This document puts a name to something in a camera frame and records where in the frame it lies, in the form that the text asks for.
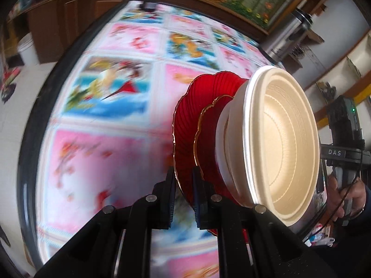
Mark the person's right forearm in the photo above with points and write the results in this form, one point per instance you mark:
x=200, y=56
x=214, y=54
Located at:
x=368, y=199

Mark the round black-rimmed table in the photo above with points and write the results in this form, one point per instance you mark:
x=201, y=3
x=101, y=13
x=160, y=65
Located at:
x=29, y=127

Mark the person's right hand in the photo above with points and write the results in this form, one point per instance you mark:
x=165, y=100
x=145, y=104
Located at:
x=355, y=197

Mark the steel thermos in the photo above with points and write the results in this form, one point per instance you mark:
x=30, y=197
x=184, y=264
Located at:
x=285, y=37

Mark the white bowl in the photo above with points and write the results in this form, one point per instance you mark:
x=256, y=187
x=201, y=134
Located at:
x=235, y=115
x=221, y=150

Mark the small black object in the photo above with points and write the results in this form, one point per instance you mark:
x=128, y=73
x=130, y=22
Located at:
x=149, y=3

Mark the small red gold-rimmed plate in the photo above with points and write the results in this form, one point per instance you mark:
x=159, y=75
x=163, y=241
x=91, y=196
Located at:
x=207, y=139

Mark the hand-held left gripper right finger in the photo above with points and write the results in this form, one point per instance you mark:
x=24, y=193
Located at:
x=197, y=199

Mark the cream bowl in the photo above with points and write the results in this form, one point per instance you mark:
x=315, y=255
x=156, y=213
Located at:
x=284, y=150
x=248, y=139

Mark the large red plate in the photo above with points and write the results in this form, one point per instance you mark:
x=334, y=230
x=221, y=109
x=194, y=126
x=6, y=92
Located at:
x=188, y=115

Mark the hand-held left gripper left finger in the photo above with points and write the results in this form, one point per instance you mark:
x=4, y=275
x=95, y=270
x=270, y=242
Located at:
x=171, y=197

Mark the wooden sideboard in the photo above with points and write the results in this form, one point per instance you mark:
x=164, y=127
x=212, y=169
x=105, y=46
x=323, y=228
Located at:
x=72, y=14

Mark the white bucket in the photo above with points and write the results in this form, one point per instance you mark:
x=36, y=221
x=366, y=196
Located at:
x=27, y=49

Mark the printed fruit tablecloth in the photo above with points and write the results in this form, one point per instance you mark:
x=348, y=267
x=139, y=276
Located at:
x=101, y=156

